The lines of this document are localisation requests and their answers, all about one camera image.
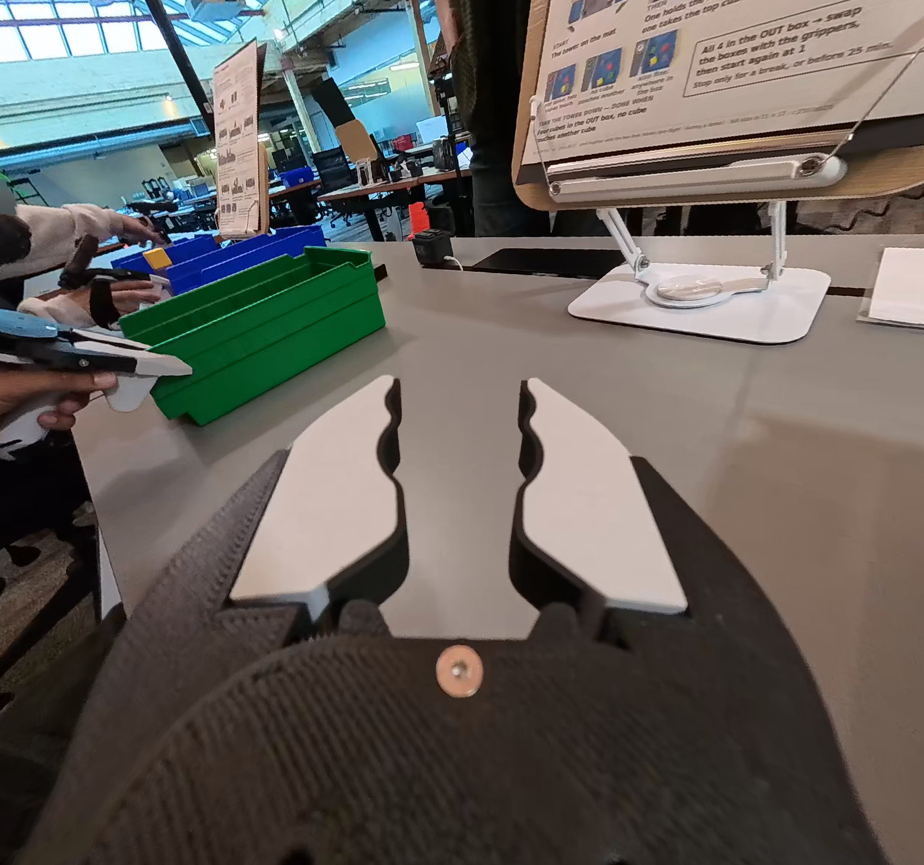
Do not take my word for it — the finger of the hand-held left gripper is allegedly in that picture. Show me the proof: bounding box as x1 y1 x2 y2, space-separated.
90 345 193 413
72 329 153 355

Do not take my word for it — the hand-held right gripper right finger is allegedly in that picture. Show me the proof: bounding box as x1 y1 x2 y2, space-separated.
509 377 688 638

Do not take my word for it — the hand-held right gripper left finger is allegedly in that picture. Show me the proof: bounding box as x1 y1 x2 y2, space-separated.
230 375 411 624

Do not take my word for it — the green plastic bin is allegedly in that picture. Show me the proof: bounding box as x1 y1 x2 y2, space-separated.
119 246 387 426

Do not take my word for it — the grey desk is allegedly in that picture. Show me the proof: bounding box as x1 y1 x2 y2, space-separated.
72 233 924 865

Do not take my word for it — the wooden top desk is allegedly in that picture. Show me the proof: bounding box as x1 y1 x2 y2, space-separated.
318 165 474 242

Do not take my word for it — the person's left hand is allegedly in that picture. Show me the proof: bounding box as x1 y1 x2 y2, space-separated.
0 370 118 432

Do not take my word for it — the wooden instruction board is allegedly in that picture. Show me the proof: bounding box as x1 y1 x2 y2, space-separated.
211 40 270 238

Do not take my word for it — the black office chair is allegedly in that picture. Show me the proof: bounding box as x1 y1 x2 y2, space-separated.
312 147 358 224

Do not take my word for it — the brown clipboard on stand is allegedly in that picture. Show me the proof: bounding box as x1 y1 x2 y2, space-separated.
334 120 380 184

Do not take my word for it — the black vertical pole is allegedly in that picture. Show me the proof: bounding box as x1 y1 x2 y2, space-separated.
115 0 218 133

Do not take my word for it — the wooden clipboard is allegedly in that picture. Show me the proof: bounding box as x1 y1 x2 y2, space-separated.
511 0 924 213

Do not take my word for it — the laminated paper sheet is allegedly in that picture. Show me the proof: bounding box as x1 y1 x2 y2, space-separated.
857 246 924 328

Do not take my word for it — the printed instruction sheet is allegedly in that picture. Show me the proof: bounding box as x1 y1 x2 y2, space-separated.
521 0 924 166

